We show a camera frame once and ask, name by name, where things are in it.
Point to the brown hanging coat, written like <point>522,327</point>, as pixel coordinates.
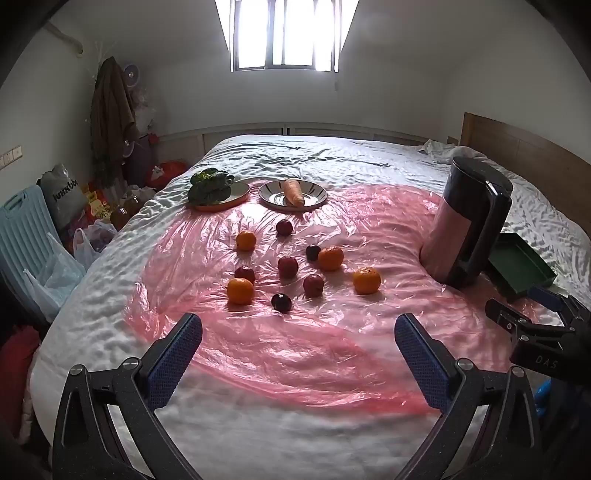
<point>111,120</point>

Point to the grey printed bag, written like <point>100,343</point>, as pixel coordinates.
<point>62,196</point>

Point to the white bed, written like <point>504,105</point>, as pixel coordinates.
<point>323,157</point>

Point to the wooden headboard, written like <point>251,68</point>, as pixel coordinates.
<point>531,152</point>

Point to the light blue plastic chair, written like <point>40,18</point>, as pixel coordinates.
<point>21,230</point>

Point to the red apple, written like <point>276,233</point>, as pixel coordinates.
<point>288,266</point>
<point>244,273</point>
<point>284,227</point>
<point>314,285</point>

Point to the red cloth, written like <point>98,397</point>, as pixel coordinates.
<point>18,360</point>

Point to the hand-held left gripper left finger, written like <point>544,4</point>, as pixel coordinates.
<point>178,360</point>

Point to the hanging white plastic bag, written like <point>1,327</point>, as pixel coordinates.
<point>144,115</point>

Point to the dark plum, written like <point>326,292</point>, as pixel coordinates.
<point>281,302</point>
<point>313,252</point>

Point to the low wooden wall panel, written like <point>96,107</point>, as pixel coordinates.
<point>240,136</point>

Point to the yellow red packets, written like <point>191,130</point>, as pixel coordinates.
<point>99,203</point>

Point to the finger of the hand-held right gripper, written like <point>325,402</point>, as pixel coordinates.
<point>508,320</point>
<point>549,297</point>

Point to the pink plastic sheet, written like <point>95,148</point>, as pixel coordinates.
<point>295,341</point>

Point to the green tray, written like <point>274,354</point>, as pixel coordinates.
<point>519,263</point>

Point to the amber bottle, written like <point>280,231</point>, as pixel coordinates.
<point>119,218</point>
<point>131,204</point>

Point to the orange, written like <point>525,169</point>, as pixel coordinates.
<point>367,280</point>
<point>330,258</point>
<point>246,240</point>
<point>240,290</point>

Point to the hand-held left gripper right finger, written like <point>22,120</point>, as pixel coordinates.
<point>418,355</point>

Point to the orange plate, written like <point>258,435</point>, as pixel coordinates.
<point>238,191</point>

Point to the carrot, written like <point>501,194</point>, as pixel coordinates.
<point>294,191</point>

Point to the red bag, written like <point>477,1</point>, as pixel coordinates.
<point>167,171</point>

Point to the window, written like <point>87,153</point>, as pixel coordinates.
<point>281,32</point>

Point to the purple bin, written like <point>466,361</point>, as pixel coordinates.
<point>141,159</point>

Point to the leafy greens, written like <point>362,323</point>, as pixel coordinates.
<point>207,184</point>

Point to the wall switch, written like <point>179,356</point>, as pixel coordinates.
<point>11,155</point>

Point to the wall pipe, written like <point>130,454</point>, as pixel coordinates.
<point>69,41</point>

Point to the crumpled white cloth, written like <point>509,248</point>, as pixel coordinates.
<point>438,150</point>

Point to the clear plastic bag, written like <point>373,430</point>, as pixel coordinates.
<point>53,274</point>

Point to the striped white plate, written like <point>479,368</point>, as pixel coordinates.
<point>276,197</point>

